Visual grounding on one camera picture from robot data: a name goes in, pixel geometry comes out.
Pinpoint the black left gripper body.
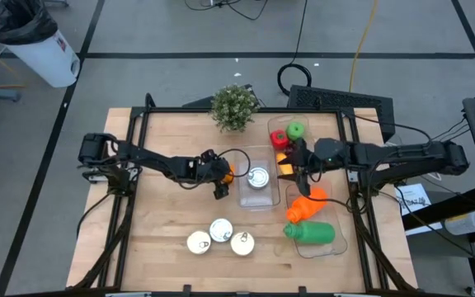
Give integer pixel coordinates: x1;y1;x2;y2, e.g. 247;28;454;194
187;148;231;201

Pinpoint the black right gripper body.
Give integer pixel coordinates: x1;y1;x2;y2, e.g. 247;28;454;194
294;138;352;197

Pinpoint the yellow toy fruit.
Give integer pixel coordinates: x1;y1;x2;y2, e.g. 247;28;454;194
275;152;294;177

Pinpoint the toy orange fruit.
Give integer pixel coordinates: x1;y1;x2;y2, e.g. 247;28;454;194
222;163;236;185

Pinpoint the red toy bell pepper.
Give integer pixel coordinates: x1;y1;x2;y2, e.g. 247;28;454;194
270;130;290;151

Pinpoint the green toy apple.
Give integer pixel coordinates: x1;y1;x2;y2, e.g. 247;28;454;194
285;121;306;142

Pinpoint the orange plastic bottle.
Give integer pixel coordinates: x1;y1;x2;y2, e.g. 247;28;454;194
285;187;329;224

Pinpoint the green plastic bottle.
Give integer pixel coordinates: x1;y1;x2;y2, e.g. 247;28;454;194
283;220;336;245

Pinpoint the blue-label gold tin can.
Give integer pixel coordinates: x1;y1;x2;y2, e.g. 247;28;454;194
229;231;256;257
186;229;213;256

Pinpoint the clear plastic bin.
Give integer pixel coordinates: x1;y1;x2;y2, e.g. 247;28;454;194
266;114;317;182
285;183;349;260
236;144;282;212

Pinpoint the green potted plant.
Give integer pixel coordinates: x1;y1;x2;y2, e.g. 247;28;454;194
210;83;261;134

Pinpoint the white paper sheet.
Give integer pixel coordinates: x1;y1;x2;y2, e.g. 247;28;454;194
394;182;433;216

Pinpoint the translucent plastic container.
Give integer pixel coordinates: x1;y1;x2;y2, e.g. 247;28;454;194
443;210;475;236

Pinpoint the white trash bin black bag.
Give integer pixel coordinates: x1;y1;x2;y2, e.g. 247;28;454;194
0;0;82;89

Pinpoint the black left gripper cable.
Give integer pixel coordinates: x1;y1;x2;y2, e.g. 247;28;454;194
214;147;252;179

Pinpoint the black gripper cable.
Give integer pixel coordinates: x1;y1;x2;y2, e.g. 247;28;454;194
307;193;356;214
214;147;252;179

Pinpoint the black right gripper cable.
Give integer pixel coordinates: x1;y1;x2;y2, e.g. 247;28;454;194
307;193;356;214

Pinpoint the black table frame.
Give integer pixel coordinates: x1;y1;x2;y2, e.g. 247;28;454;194
66;92;420;297

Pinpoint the yellow cable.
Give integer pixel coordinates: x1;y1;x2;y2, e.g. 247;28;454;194
347;0;381;94

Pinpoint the black coiled cable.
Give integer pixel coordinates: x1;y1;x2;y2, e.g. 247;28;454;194
276;0;313;97

